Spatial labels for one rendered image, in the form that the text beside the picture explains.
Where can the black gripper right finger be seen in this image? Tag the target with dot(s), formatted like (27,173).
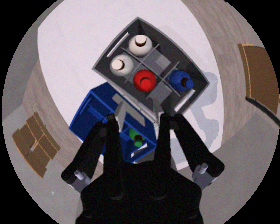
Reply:
(204,165)

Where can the red bottle with pink label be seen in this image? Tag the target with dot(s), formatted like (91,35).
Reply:
(142,83)

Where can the green bottle with pale green label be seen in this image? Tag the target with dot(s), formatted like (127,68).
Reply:
(138,139)

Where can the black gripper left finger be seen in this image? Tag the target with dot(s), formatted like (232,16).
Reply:
(89,153)

